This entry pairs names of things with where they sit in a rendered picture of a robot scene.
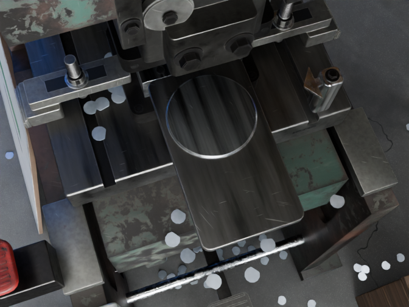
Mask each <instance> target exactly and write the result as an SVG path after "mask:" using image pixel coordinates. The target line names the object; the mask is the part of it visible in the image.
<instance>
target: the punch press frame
mask: <svg viewBox="0 0 409 307"><path fill-rule="evenodd" d="M116 18H117V13H116V8H115V4H114V0H0V32H1V34H2V36H3V37H4V39H5V41H6V43H7V45H8V47H12V46H16V45H19V44H23V43H28V42H30V41H35V40H39V39H42V38H46V37H50V36H53V35H57V34H62V33H64V32H69V31H72V30H76V29H80V28H83V27H87V26H91V25H94V24H98V23H102V22H105V21H109V20H112V19H116ZM277 146H278V149H279V151H280V153H281V156H282V159H283V160H284V163H285V166H286V168H287V170H288V173H289V176H290V178H291V180H292V183H293V186H294V187H295V190H296V193H297V195H298V197H299V200H300V202H301V205H302V207H303V209H304V211H307V210H311V209H313V208H316V207H319V206H322V205H325V204H327V203H328V202H329V201H330V198H331V197H332V196H333V195H334V194H336V193H337V192H338V191H339V190H340V188H341V187H342V186H343V185H344V184H345V183H346V182H347V181H348V176H347V174H346V172H345V170H344V167H343V165H342V163H341V161H340V158H339V156H338V154H337V151H336V150H335V148H334V145H333V143H332V141H331V138H330V136H329V134H328V132H327V130H326V129H322V130H319V131H316V132H313V133H309V134H306V135H303V136H300V137H297V138H293V139H290V140H287V141H284V142H281V143H277ZM92 203H93V207H94V211H95V214H96V218H97V221H98V224H99V228H100V232H101V235H102V239H103V243H104V246H105V250H106V253H107V257H108V259H109V260H110V262H111V263H112V265H113V266H114V267H115V269H116V270H117V271H118V272H119V273H121V272H125V271H127V270H130V269H134V268H136V267H139V266H143V265H145V266H146V267H148V268H149V267H153V266H156V265H159V264H162V263H164V262H166V258H167V257H169V256H172V255H176V254H178V253H181V252H182V251H183V249H186V248H189V249H194V248H196V247H199V246H201V245H200V241H199V239H198V236H197V233H196V231H195V227H194V224H193V222H192V218H191V215H190V212H189V209H188V207H187V204H186V201H185V198H184V195H183V192H182V189H181V186H180V183H179V181H178V177H177V175H175V176H173V177H169V178H165V179H163V180H159V181H157V182H153V183H149V184H147V185H144V186H140V187H137V188H134V189H131V190H128V191H124V192H121V193H118V194H115V195H112V196H108V197H105V198H102V199H99V200H95V201H93V202H92ZM176 209H178V210H180V211H182V212H183V213H185V214H186V219H185V220H184V222H182V223H180V224H176V223H174V222H173V221H172V219H171V214H172V212H173V211H174V210H176ZM170 232H173V233H175V234H176V235H178V236H179V237H180V243H179V244H178V245H177V246H175V247H169V246H168V245H167V244H166V242H165V238H166V235H167V234H168V233H170ZM301 244H304V238H303V236H302V234H299V235H296V236H292V237H291V238H287V239H284V240H281V241H278V242H275V248H274V250H273V251H272V252H265V251H263V250H262V249H261V248H258V249H255V250H252V251H249V252H246V253H243V254H240V255H237V256H234V257H231V258H228V259H224V260H223V261H219V262H217V263H214V264H210V265H208V266H204V267H201V268H199V269H195V270H192V271H190V272H187V273H184V274H181V275H178V276H175V277H172V278H169V279H166V280H163V281H160V282H157V283H155V284H151V285H149V286H146V287H143V288H140V289H137V290H134V291H131V292H128V293H125V295H126V298H127V302H128V304H129V303H132V302H135V301H138V300H141V299H143V298H147V297H150V296H153V295H155V294H159V293H161V292H164V291H168V290H170V289H173V288H176V287H178V286H182V285H184V284H188V283H191V282H193V281H197V280H199V279H202V278H205V277H208V276H210V275H211V274H217V273H220V272H223V271H225V270H228V269H232V268H234V267H237V266H241V265H243V264H246V263H249V262H252V261H255V260H257V259H261V258H264V257H266V256H269V255H272V254H275V253H278V252H281V251H284V250H287V249H290V248H292V247H296V246H298V245H301Z"/></svg>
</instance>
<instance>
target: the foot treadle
mask: <svg viewBox="0 0 409 307"><path fill-rule="evenodd" d="M202 251H203V254H204V257H205V259H206V262H207V265H210V264H214V263H217V262H219V261H220V260H219V258H218V254H217V252H216V250H214V251H211V252H208V251H205V250H204V249H202ZM217 275H219V277H220V278H221V279H222V283H221V285H220V287H219V288H218V289H216V291H217V294H218V297H219V301H216V302H214V303H211V304H209V305H208V307H253V306H252V304H251V300H250V297H249V295H248V294H247V293H246V292H241V293H239V294H236V295H233V296H232V294H231V291H230V289H229V286H228V282H227V280H226V277H225V274H224V271H223V272H220V273H217Z"/></svg>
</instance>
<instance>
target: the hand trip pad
mask: <svg viewBox="0 0 409 307"><path fill-rule="evenodd" d="M18 283H19V276H18V271H17V267H16V262H15V257H14V254H13V249H12V246H11V245H10V244H9V243H8V242H7V241H6V240H3V239H0V296H2V295H5V294H8V293H10V292H12V291H14V290H15V289H16V287H17V286H18Z"/></svg>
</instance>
